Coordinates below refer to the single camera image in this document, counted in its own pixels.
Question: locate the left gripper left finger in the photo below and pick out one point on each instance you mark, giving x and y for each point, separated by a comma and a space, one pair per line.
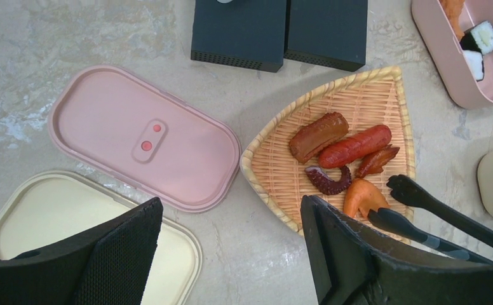
106, 264

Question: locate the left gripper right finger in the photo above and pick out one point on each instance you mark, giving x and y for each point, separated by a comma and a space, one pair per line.
352, 263

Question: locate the black metal tongs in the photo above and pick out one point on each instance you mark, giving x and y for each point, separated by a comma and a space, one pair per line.
406, 191

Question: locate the woven bamboo basket tray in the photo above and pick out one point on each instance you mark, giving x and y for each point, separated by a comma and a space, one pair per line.
365, 99

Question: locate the black rice roll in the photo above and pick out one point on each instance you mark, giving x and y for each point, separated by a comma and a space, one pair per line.
478, 38

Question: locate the fried chicken piece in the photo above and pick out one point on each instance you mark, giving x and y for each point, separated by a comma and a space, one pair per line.
453, 10

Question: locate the beige lunch box lid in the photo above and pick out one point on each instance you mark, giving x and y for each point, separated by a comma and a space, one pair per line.
54, 205

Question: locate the pink lunch box lid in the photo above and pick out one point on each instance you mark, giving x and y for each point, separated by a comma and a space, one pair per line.
129, 129

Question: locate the pink lunch box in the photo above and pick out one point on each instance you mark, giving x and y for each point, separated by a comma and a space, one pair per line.
445, 50

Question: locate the right black box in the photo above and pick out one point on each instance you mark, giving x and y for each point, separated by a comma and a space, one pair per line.
329, 33

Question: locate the black box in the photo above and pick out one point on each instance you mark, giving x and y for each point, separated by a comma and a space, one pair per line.
329, 33
246, 34

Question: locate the left black box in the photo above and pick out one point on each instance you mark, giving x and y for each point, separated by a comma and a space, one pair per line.
246, 34

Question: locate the purple octopus tentacle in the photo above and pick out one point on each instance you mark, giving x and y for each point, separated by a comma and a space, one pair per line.
327, 185

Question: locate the small glazed meat strip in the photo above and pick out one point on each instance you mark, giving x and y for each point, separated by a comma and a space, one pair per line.
373, 163

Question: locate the red sausage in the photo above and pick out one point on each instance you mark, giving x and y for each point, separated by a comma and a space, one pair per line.
354, 147

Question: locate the dark brown meat slice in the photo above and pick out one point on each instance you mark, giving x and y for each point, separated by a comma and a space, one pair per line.
314, 137

